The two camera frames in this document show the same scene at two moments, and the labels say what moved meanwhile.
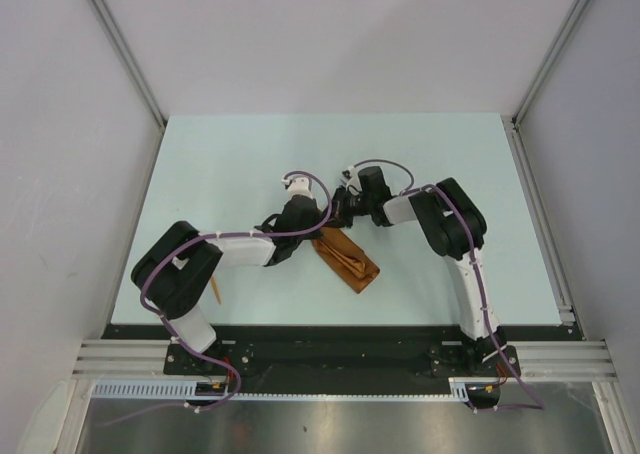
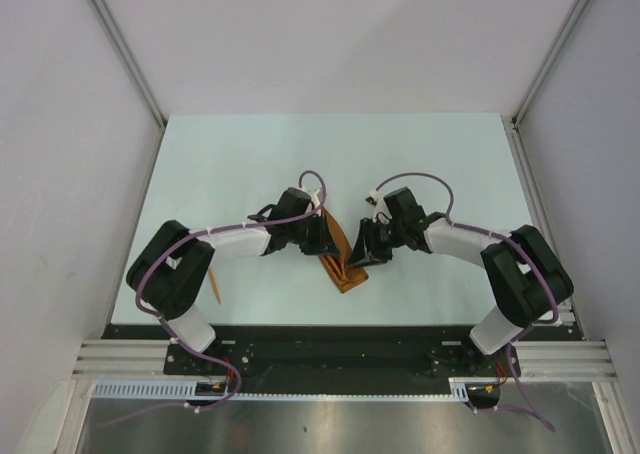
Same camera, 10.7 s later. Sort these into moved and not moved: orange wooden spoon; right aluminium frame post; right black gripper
Moved: right black gripper
Not moved: right aluminium frame post; orange wooden spoon
